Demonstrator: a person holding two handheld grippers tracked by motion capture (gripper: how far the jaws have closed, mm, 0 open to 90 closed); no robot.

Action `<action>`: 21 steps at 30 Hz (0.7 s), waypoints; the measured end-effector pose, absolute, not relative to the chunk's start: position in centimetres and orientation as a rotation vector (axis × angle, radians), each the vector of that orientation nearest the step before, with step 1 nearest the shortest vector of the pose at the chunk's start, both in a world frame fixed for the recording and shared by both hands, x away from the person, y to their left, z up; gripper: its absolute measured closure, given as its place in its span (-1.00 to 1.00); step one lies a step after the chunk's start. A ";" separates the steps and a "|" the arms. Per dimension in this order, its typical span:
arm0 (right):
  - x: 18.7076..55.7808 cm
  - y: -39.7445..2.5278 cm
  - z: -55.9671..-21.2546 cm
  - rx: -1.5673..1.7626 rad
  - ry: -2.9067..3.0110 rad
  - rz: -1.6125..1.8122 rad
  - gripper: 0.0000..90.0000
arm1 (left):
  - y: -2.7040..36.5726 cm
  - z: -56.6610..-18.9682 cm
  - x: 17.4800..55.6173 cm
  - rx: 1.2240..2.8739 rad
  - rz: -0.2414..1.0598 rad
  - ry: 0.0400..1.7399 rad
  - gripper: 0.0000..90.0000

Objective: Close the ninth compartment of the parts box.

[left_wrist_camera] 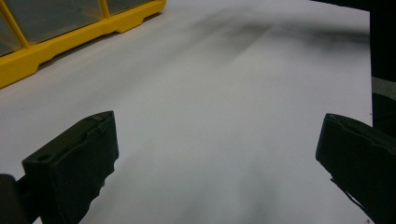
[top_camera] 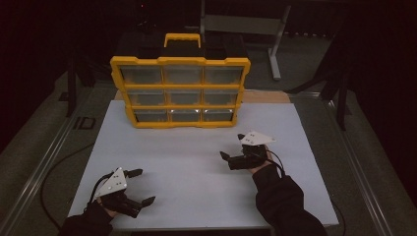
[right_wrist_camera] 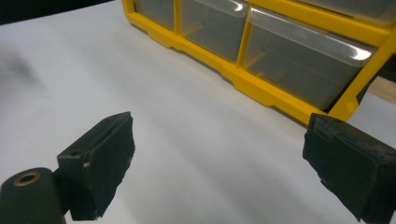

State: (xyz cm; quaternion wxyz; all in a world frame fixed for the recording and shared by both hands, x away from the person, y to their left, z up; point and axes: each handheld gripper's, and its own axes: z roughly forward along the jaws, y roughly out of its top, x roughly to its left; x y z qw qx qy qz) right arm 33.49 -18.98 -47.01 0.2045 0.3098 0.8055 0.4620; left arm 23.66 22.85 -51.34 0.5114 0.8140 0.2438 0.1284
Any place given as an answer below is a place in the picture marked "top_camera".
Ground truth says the black angled stand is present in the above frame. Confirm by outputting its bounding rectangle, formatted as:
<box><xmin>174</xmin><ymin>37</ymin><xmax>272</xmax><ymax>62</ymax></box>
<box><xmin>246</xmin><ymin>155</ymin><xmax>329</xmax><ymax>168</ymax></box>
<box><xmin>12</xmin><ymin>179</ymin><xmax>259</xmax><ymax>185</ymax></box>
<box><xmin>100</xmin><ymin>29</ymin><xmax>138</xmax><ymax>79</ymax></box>
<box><xmin>284</xmin><ymin>29</ymin><xmax>349</xmax><ymax>132</ymax></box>

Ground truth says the yellow storage organizer cabinet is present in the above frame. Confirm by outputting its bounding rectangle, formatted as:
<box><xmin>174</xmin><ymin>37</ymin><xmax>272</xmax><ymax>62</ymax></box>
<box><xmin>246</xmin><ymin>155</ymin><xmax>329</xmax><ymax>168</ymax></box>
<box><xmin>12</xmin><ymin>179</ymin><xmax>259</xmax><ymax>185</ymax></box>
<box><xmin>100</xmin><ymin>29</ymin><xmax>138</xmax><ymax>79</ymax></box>
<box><xmin>109</xmin><ymin>31</ymin><xmax>252</xmax><ymax>130</ymax></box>

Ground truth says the aluminium floor rail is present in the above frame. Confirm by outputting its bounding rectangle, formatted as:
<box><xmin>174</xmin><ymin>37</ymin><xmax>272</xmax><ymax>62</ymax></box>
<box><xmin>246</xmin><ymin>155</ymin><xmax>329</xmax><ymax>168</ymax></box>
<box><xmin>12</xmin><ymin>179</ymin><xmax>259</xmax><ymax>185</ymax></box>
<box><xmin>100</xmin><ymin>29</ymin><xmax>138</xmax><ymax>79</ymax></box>
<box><xmin>0</xmin><ymin>86</ymin><xmax>99</xmax><ymax>236</ymax></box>
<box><xmin>289</xmin><ymin>90</ymin><xmax>396</xmax><ymax>236</ymax></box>

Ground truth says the black upright stand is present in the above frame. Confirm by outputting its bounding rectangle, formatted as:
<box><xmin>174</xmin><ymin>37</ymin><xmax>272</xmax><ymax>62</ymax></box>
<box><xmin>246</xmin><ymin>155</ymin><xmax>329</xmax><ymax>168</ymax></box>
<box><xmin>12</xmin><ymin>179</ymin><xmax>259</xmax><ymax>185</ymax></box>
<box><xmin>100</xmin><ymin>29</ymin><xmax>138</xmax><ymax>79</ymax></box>
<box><xmin>66</xmin><ymin>53</ymin><xmax>80</xmax><ymax>118</ymax></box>

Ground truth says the set of clear plastic drawers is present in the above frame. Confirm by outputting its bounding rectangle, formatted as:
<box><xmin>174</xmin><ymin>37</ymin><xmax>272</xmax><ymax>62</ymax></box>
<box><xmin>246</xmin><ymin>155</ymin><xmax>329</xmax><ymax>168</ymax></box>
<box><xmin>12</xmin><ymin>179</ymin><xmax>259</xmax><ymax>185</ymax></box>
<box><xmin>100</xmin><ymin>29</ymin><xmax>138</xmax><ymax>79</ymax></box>
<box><xmin>118</xmin><ymin>64</ymin><xmax>246</xmax><ymax>123</ymax></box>

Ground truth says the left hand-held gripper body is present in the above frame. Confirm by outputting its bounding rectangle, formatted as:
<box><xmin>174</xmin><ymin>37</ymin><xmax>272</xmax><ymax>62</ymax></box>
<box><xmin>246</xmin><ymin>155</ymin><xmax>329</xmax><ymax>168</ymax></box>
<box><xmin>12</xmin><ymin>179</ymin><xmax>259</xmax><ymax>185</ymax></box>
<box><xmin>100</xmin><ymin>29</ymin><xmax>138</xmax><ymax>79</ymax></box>
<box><xmin>92</xmin><ymin>166</ymin><xmax>146</xmax><ymax>219</ymax></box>

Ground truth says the single pulled-out transparent bin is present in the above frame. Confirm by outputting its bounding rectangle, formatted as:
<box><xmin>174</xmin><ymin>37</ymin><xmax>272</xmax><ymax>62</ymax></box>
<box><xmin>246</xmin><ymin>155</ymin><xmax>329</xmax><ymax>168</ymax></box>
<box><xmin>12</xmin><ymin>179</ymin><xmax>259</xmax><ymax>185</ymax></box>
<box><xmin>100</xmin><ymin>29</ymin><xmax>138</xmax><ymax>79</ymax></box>
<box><xmin>202</xmin><ymin>108</ymin><xmax>236</xmax><ymax>123</ymax></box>

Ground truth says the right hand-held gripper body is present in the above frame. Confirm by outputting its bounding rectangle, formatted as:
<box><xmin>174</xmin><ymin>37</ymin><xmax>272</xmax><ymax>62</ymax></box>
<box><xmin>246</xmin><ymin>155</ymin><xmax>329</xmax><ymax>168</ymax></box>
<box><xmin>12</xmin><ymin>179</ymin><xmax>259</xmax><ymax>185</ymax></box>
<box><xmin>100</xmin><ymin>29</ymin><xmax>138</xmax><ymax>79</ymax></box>
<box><xmin>228</xmin><ymin>131</ymin><xmax>277</xmax><ymax>171</ymax></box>

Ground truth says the hand-held gripper cable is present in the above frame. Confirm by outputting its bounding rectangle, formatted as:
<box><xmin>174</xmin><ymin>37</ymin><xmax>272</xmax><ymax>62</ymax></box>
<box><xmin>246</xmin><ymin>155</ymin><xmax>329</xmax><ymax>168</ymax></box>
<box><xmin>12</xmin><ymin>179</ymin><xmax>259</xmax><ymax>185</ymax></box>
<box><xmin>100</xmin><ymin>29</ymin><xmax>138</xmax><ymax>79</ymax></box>
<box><xmin>265</xmin><ymin>147</ymin><xmax>287</xmax><ymax>177</ymax></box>
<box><xmin>88</xmin><ymin>172</ymin><xmax>114</xmax><ymax>210</ymax></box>

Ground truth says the person's left hand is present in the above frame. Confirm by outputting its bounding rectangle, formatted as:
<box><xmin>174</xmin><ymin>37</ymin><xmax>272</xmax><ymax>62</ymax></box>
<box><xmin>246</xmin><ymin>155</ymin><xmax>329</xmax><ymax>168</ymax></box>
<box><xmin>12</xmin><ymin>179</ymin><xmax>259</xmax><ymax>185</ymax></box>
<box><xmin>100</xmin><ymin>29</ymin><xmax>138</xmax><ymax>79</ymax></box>
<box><xmin>96</xmin><ymin>198</ymin><xmax>120</xmax><ymax>218</ymax></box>

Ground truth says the right hand-held gripper cable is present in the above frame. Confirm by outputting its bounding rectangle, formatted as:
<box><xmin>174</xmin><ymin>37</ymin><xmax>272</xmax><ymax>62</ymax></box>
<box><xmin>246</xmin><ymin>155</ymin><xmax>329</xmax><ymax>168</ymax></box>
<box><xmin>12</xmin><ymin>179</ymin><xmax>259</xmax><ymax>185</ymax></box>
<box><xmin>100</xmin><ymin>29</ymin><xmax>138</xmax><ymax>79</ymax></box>
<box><xmin>265</xmin><ymin>147</ymin><xmax>287</xmax><ymax>177</ymax></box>

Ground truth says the left hand-held gripper cable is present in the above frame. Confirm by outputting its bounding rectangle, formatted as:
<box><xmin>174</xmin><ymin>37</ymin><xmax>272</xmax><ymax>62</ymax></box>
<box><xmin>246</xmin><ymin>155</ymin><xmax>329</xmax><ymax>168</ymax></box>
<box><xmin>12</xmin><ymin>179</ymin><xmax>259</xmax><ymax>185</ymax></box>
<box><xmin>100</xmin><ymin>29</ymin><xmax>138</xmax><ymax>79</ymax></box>
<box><xmin>88</xmin><ymin>172</ymin><xmax>114</xmax><ymax>210</ymax></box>

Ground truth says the grey metal desk frame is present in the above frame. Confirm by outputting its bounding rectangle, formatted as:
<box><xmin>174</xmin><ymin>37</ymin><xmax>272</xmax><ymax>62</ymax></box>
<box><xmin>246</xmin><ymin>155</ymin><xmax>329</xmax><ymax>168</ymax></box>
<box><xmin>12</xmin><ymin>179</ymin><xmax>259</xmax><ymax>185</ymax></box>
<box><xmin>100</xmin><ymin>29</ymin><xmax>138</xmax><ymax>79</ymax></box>
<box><xmin>200</xmin><ymin>0</ymin><xmax>292</xmax><ymax>82</ymax></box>

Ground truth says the black floor cable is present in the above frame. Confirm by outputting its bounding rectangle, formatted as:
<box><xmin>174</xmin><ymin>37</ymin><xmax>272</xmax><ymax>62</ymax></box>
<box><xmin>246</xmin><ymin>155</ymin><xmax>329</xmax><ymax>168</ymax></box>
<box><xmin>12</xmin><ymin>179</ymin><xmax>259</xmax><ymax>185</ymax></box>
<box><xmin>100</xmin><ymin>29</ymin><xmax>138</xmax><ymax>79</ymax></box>
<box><xmin>39</xmin><ymin>142</ymin><xmax>96</xmax><ymax>232</ymax></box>

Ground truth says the person's right hand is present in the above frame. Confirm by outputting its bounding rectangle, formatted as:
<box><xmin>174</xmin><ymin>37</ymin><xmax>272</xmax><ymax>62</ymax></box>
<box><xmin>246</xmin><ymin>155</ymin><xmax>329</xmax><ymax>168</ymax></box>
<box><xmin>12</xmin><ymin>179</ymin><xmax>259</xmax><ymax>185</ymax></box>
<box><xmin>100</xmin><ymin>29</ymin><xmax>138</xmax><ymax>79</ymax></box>
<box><xmin>249</xmin><ymin>149</ymin><xmax>275</xmax><ymax>175</ymax></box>

